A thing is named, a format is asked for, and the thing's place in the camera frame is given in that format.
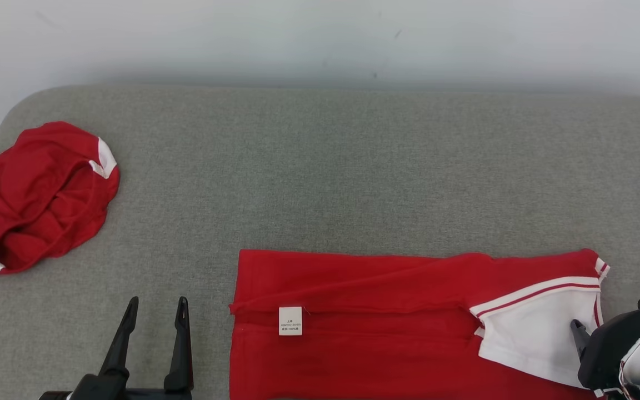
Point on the red shirt with white sleeves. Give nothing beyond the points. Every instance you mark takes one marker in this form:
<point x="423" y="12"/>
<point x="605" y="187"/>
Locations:
<point x="381" y="355"/>

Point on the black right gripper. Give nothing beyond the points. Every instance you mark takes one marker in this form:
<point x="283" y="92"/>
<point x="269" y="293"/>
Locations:
<point x="603" y="355"/>

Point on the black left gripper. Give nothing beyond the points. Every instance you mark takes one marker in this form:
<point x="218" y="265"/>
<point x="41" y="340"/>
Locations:
<point x="103" y="391"/>

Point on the red garment with white stripe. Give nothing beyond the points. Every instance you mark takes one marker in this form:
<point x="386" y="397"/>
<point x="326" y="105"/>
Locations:
<point x="36" y="194"/>

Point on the grey fabric sofa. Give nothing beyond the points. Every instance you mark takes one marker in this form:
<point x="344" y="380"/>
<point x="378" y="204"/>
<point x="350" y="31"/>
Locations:
<point x="320" y="166"/>

